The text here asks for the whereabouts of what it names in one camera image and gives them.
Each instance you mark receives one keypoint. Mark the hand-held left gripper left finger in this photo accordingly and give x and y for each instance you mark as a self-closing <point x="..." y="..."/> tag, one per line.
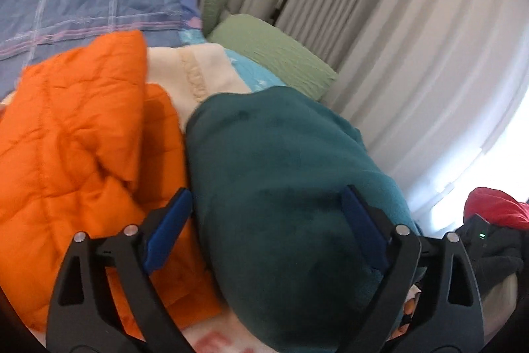
<point x="169" y="231"/>

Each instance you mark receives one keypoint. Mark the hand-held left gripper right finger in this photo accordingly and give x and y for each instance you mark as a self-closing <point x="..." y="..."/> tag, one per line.
<point x="363" y="227"/>

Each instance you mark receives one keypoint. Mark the teal hoodie with cream hood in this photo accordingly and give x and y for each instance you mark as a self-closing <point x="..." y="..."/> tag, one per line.
<point x="281" y="171"/>

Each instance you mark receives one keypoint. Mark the red cloth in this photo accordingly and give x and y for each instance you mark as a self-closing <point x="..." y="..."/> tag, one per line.
<point x="496" y="208"/>

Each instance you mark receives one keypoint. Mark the dark cloth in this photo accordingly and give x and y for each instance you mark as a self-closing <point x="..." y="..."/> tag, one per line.
<point x="504" y="253"/>

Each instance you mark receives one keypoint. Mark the orange puffer jacket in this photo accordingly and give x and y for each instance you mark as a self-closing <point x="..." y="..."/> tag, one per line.
<point x="82" y="150"/>

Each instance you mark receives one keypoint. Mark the light blue bedsheet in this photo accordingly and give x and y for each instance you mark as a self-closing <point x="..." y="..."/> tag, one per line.
<point x="248" y="71"/>

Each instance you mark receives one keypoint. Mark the green pillow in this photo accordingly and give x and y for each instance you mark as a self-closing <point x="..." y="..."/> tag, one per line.
<point x="215" y="1"/>
<point x="272" y="51"/>

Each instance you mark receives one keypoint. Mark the grey curtain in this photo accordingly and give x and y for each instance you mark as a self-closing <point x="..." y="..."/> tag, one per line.
<point x="372" y="26"/>

